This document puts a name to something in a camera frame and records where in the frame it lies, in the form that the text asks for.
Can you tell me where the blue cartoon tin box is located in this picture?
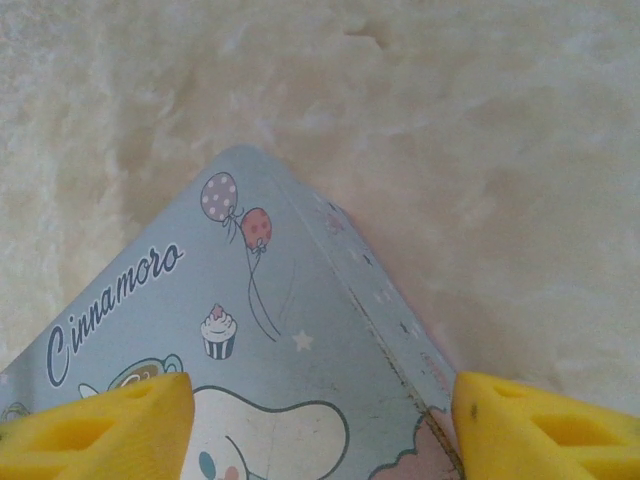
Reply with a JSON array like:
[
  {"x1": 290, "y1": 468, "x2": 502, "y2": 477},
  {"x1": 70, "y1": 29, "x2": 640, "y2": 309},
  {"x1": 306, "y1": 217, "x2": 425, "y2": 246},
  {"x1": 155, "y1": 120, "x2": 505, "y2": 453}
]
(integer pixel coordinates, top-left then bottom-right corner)
[{"x1": 0, "y1": 144, "x2": 462, "y2": 480}]

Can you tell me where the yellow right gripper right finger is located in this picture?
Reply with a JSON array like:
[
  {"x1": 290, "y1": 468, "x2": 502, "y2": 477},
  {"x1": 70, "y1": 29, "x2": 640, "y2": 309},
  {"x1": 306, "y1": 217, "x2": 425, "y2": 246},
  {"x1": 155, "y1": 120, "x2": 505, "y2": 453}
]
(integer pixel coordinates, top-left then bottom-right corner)
[{"x1": 451, "y1": 371, "x2": 640, "y2": 480}]

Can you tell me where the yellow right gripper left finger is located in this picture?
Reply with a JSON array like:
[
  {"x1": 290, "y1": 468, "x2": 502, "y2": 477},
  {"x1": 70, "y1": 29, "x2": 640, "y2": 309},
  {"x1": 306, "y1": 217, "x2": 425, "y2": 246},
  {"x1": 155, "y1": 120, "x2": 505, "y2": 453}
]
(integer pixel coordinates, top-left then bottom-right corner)
[{"x1": 0, "y1": 371, "x2": 196, "y2": 480}]

